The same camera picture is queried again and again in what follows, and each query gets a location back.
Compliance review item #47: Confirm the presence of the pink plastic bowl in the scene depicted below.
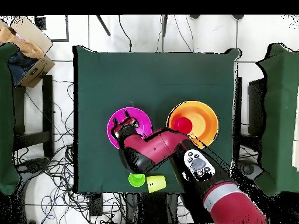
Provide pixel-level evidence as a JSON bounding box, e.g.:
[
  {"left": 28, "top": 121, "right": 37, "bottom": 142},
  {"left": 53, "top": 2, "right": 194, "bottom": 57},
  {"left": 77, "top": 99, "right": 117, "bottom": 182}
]
[{"left": 106, "top": 107, "right": 154, "bottom": 149}]

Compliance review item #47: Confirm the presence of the red plastic cup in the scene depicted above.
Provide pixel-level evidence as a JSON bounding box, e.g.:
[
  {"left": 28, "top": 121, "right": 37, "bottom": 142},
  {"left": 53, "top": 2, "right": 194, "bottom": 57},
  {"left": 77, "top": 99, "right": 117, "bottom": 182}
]
[{"left": 173, "top": 117, "right": 193, "bottom": 135}]

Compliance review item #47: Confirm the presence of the yellow plastic cup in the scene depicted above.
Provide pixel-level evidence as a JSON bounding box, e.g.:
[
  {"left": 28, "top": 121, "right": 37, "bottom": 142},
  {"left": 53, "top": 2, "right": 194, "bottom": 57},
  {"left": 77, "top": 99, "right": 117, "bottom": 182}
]
[{"left": 146, "top": 174, "right": 167, "bottom": 194}]

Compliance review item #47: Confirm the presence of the orange plastic bowl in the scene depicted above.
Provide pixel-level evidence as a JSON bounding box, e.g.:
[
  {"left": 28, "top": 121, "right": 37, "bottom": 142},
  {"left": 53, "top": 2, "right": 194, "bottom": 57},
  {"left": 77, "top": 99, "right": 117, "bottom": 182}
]
[{"left": 166, "top": 100, "right": 220, "bottom": 150}]

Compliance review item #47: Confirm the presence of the green plastic cup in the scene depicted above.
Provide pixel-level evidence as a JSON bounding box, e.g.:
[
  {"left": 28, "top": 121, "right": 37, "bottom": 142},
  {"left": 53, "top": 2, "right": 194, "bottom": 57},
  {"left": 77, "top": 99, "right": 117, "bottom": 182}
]
[{"left": 128, "top": 173, "right": 146, "bottom": 188}]

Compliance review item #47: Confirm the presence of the dark green tablecloth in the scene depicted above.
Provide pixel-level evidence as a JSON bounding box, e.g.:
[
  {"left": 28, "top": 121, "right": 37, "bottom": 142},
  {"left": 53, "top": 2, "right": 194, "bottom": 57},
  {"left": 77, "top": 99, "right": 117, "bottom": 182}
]
[{"left": 72, "top": 45, "right": 241, "bottom": 194}]

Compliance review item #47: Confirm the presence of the black power box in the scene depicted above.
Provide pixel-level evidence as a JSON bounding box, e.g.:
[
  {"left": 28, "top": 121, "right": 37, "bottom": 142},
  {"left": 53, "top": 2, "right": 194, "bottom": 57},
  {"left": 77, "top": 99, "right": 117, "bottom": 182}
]
[{"left": 89, "top": 193, "right": 104, "bottom": 217}]

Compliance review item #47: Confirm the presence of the black stand leg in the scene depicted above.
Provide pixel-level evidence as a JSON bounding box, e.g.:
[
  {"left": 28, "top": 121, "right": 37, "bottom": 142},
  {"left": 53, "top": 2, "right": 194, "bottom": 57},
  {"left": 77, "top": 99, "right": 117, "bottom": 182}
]
[
  {"left": 161, "top": 15, "right": 168, "bottom": 37},
  {"left": 95, "top": 15, "right": 112, "bottom": 37}
]

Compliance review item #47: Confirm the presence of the brown cardboard box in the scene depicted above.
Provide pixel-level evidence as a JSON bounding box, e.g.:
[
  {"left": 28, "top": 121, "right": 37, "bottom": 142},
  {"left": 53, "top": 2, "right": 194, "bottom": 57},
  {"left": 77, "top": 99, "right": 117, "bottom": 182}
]
[{"left": 19, "top": 55, "right": 56, "bottom": 89}]

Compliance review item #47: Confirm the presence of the green-covered side table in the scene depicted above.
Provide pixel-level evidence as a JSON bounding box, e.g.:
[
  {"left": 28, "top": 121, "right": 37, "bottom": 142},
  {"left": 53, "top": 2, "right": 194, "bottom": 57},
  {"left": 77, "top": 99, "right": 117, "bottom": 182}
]
[
  {"left": 0, "top": 42, "right": 20, "bottom": 195},
  {"left": 255, "top": 43, "right": 299, "bottom": 196}
]

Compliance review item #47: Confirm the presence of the blue cloth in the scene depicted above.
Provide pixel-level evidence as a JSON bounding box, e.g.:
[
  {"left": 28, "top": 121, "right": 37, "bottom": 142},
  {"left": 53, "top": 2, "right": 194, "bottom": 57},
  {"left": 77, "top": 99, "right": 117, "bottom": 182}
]
[{"left": 7, "top": 50, "right": 39, "bottom": 87}]

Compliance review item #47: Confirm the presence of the tan cloth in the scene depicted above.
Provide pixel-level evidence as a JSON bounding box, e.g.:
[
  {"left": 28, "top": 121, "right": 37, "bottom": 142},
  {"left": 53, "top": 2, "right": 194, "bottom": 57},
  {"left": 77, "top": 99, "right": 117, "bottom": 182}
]
[{"left": 0, "top": 19, "right": 45, "bottom": 59}]

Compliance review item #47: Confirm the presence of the beige cardboard sheet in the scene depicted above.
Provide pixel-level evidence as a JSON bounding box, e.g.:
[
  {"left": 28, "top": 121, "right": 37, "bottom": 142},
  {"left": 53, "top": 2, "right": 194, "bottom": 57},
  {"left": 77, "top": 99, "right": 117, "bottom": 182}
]
[{"left": 10, "top": 15, "right": 54, "bottom": 57}]

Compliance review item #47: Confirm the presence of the tangle of cables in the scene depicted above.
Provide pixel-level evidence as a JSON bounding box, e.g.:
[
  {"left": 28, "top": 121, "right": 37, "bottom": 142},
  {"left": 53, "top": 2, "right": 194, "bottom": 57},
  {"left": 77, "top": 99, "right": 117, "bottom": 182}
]
[{"left": 15, "top": 79, "right": 127, "bottom": 224}]

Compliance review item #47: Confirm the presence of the black chair frame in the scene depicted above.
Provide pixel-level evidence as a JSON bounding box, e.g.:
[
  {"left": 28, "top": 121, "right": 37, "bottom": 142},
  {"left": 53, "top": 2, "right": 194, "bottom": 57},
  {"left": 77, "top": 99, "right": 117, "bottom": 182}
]
[
  {"left": 234, "top": 76, "right": 267, "bottom": 136},
  {"left": 12, "top": 75, "right": 55, "bottom": 158}
]

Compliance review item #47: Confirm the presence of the black cable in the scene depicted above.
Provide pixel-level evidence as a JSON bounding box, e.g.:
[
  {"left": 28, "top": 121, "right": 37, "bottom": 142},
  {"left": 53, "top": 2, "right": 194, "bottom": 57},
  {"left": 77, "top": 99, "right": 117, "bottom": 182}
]
[{"left": 118, "top": 15, "right": 133, "bottom": 53}]

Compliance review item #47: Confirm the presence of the grey metal frame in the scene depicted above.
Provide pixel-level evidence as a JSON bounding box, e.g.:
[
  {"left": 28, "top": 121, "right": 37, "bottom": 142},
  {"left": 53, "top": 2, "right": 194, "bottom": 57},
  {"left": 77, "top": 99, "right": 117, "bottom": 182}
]
[{"left": 34, "top": 15, "right": 70, "bottom": 43}]

